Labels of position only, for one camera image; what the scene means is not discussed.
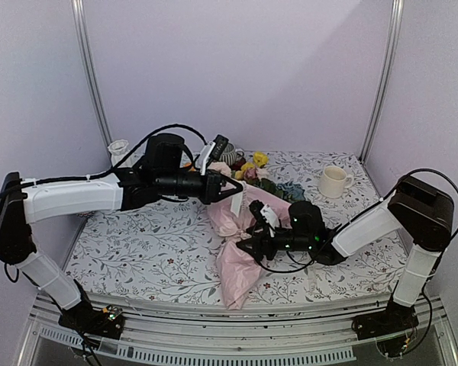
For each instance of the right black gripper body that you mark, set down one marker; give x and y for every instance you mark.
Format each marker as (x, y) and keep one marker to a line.
(271, 250)

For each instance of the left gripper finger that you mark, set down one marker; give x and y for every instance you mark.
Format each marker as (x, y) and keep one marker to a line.
(227, 193)
(228, 183)

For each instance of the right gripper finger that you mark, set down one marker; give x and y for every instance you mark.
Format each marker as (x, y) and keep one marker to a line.
(252, 248)
(248, 234)

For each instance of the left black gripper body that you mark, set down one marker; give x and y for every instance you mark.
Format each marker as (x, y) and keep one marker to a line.
(207, 194)

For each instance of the pink wrapping paper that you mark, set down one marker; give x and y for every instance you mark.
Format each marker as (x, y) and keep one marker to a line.
(238, 271)

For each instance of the mixed flower bouquet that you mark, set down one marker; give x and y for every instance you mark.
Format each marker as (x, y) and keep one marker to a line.
(253, 173)

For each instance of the white printed ribbon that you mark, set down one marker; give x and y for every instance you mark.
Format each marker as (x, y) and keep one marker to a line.
(312, 289)

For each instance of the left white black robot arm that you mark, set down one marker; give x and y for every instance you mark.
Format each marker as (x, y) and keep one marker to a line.
(166, 171)

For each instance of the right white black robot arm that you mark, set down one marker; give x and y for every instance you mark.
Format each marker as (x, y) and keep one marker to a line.
(420, 209)

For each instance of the white ribbed vase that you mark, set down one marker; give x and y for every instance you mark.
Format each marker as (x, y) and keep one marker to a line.
(118, 150)

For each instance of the dark red coaster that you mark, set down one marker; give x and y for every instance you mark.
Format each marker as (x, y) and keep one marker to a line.
(238, 164)

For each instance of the striped grey mug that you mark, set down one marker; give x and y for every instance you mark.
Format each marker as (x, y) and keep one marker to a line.
(231, 154)

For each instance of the blue fabric flower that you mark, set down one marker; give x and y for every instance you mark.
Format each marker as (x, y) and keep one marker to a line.
(291, 192)

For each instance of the floral patterned table mat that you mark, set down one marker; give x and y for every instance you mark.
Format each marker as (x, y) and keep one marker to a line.
(167, 252)

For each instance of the cream white mug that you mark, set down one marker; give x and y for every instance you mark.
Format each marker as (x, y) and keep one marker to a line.
(334, 181)

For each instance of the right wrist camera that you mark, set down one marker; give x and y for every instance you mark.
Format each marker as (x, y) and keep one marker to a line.
(264, 215)

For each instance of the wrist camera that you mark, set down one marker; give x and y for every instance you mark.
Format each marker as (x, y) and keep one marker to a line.
(264, 215)
(211, 152)

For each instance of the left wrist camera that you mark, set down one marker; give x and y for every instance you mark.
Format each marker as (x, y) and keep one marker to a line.
(211, 152)

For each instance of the aluminium front rail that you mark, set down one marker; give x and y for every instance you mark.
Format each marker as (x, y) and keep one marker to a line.
(164, 333)

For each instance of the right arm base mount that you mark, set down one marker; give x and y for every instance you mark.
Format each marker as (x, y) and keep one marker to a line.
(394, 318)

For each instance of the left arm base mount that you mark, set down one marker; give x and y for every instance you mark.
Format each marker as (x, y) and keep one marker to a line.
(84, 319)

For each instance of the left aluminium frame post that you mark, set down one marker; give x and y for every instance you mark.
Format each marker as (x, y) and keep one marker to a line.
(89, 70)

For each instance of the aluminium frame post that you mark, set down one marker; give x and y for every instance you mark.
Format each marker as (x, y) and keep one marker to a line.
(89, 70)
(395, 23)

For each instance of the right aluminium frame post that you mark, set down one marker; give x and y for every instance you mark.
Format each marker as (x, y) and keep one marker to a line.
(395, 23)

